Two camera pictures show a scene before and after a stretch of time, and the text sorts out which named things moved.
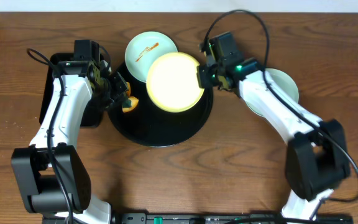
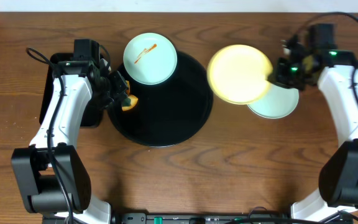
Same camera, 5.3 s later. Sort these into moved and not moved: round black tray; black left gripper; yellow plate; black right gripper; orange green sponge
Moved: yellow plate; black right gripper
Not moved: round black tray; orange green sponge; black left gripper
